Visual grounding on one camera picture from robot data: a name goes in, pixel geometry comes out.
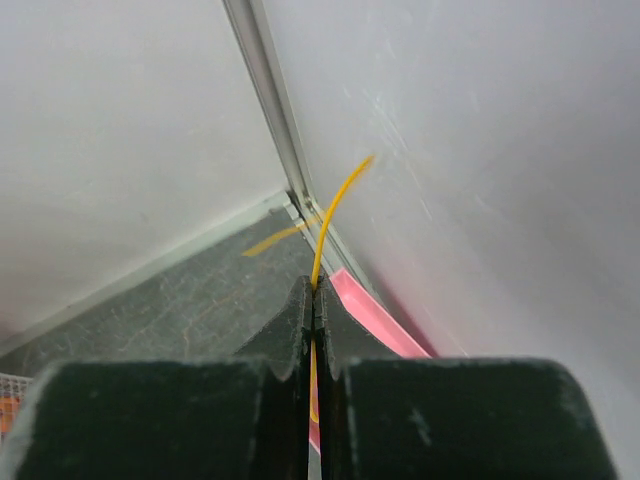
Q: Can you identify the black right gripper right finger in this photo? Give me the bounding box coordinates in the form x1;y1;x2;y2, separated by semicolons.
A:
313;278;618;479

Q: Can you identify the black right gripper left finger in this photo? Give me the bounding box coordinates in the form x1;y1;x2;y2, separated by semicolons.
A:
1;276;313;479

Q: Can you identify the yellow cable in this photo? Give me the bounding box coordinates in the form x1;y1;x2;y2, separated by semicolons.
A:
241;154;376;422

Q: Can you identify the pink plastic bin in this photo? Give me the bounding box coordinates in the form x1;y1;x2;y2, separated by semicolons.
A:
309;268;432;453

